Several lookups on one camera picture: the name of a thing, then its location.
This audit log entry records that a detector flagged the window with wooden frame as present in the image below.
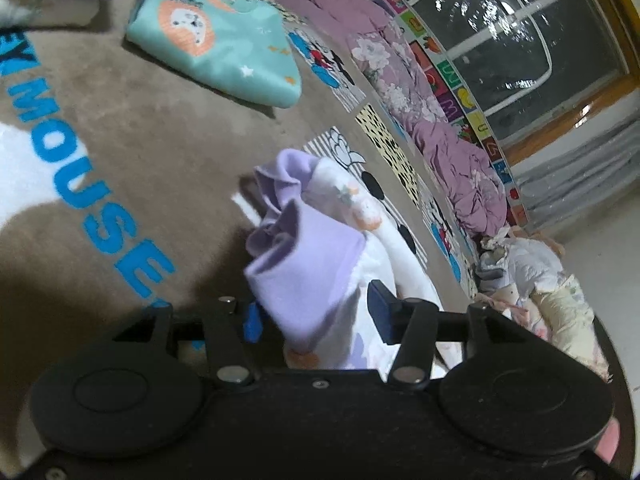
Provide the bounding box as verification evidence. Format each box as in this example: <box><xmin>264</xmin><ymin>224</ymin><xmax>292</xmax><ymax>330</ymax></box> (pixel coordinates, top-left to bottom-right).
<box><xmin>398</xmin><ymin>0</ymin><xmax>639</xmax><ymax>164</ymax></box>

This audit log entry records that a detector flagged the white floral purple-trim jacket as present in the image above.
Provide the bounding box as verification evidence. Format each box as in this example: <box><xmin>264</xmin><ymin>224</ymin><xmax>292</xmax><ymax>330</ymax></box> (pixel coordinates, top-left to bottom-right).
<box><xmin>244</xmin><ymin>148</ymin><xmax>440</xmax><ymax>377</ymax></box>

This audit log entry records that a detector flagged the alphabet foam headboard panel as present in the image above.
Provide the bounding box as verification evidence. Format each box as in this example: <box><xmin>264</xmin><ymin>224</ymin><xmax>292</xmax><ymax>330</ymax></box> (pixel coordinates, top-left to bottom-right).
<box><xmin>374</xmin><ymin>0</ymin><xmax>529</xmax><ymax>228</ymax></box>

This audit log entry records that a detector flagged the brown Mickey Mouse blanket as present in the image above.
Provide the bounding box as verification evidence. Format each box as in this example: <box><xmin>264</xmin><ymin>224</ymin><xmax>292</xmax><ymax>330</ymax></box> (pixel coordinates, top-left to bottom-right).
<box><xmin>1</xmin><ymin>0</ymin><xmax>468</xmax><ymax>477</ymax></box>

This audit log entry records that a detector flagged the dark wooden bed footboard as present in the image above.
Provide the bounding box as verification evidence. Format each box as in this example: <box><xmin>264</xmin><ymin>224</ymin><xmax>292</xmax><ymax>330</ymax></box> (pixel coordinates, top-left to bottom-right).
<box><xmin>593</xmin><ymin>316</ymin><xmax>637</xmax><ymax>479</ymax></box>

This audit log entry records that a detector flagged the grey curtain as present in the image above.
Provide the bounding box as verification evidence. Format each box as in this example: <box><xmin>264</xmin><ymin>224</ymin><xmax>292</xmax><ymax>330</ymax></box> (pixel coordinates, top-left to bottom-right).
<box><xmin>516</xmin><ymin>114</ymin><xmax>639</xmax><ymax>232</ymax></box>

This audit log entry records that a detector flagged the white grey clothes pile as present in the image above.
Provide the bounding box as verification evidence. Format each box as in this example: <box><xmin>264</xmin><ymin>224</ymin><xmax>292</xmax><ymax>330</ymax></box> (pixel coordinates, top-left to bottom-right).
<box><xmin>475</xmin><ymin>226</ymin><xmax>567</xmax><ymax>299</ymax></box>

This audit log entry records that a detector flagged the purple floral duvet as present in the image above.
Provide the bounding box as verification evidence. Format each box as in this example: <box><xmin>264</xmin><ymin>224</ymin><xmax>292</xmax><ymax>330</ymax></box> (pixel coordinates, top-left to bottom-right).
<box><xmin>273</xmin><ymin>0</ymin><xmax>508</xmax><ymax>236</ymax></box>

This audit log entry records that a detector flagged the cream yellow quilt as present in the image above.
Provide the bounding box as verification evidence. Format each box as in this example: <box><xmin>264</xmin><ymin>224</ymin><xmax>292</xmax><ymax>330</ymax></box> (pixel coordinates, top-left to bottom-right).
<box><xmin>532</xmin><ymin>275</ymin><xmax>611</xmax><ymax>382</ymax></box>

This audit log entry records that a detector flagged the teal folded kids sweater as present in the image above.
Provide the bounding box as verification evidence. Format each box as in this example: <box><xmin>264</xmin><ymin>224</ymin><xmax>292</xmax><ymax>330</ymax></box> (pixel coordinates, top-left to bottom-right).
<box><xmin>126</xmin><ymin>0</ymin><xmax>302</xmax><ymax>108</ymax></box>

